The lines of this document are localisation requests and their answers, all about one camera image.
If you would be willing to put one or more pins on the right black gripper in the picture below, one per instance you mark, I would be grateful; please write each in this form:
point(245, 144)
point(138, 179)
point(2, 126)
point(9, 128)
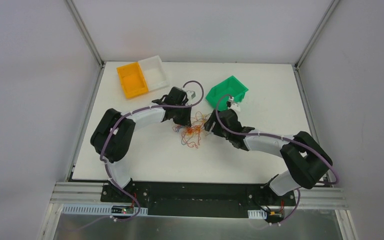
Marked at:
point(212, 124)

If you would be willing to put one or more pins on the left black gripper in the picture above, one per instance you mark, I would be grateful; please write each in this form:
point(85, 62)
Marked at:
point(181, 116)

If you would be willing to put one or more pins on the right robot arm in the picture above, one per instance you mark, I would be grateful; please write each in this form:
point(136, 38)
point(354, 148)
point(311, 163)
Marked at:
point(304, 158)

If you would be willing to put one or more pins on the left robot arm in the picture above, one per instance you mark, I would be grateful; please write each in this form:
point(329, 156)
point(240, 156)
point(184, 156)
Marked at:
point(112, 137)

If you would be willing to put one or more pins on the green plastic bin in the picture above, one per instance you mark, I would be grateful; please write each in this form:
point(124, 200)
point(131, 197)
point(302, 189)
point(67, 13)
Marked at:
point(230, 86)

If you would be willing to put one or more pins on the white plastic bin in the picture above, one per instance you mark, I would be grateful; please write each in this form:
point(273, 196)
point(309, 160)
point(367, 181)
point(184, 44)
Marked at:
point(154, 73)

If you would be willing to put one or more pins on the orange plastic bin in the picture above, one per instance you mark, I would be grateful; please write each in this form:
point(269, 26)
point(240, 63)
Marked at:
point(132, 80)

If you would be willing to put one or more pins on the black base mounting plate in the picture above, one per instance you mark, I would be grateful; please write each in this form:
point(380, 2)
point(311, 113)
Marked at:
point(208, 200)

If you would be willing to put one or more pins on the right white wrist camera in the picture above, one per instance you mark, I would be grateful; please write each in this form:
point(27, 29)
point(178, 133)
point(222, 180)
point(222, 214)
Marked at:
point(231, 104)

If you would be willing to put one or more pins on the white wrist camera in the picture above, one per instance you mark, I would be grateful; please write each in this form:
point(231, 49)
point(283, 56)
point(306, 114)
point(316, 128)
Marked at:
point(231, 104)
point(190, 95)

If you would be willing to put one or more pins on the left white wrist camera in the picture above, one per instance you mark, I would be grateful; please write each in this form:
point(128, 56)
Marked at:
point(190, 95)

